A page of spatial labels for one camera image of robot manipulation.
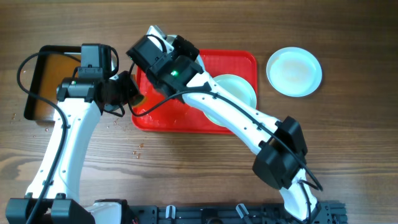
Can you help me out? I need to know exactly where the orange green scrub sponge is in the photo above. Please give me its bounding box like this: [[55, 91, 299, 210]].
[[129, 94, 146, 108]]

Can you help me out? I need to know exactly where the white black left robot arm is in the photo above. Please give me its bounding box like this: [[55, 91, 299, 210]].
[[6, 98, 135, 223]]

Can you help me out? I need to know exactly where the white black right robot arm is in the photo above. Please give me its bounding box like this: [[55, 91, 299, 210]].
[[126, 34, 323, 223]]

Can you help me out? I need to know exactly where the red plastic serving tray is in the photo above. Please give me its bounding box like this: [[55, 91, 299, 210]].
[[131, 49, 257, 134]]

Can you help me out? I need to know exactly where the black tray with brown water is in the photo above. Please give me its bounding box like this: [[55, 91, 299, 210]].
[[24, 45, 81, 122]]

